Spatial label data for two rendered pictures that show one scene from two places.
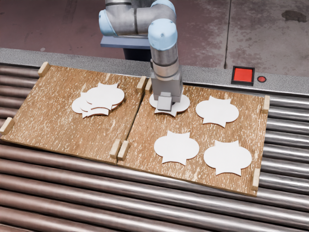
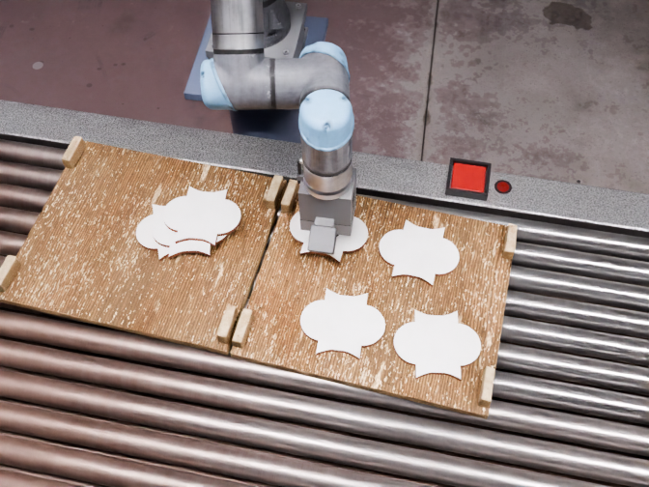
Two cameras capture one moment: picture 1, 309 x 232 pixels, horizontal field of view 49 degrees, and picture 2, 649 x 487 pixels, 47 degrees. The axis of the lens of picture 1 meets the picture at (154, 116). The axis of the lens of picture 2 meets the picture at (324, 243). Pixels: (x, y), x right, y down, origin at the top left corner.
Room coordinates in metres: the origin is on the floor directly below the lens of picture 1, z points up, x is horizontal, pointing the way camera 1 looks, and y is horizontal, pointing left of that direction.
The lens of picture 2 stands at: (0.03, 0.05, 2.02)
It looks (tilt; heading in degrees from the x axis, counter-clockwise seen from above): 58 degrees down; 352
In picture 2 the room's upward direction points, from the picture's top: 2 degrees counter-clockwise
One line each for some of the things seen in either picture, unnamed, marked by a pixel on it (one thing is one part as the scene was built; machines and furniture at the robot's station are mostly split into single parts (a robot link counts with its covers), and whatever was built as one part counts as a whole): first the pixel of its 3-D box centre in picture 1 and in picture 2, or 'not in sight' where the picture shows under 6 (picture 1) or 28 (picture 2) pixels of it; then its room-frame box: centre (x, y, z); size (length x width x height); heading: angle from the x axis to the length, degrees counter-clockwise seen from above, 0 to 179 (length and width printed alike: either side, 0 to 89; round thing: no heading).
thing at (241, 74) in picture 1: (243, 76); (467, 179); (0.80, -0.33, 0.92); 0.06 x 0.06 x 0.01; 69
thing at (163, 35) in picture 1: (163, 41); (326, 130); (0.72, -0.06, 1.20); 0.09 x 0.08 x 0.11; 172
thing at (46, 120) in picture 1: (77, 108); (147, 238); (0.77, 0.26, 0.93); 0.41 x 0.35 x 0.02; 66
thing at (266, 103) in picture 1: (266, 104); (510, 242); (0.64, -0.36, 0.95); 0.06 x 0.02 x 0.03; 156
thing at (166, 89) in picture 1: (165, 87); (324, 208); (0.70, -0.05, 1.05); 0.12 x 0.09 x 0.16; 161
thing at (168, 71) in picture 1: (164, 63); (325, 166); (0.72, -0.05, 1.13); 0.08 x 0.08 x 0.05
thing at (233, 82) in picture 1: (243, 75); (467, 179); (0.80, -0.33, 0.92); 0.08 x 0.08 x 0.02; 69
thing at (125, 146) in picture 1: (123, 150); (242, 328); (0.56, 0.11, 0.95); 0.06 x 0.02 x 0.03; 156
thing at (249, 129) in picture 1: (196, 130); (380, 289); (0.60, -0.12, 0.93); 0.41 x 0.35 x 0.02; 66
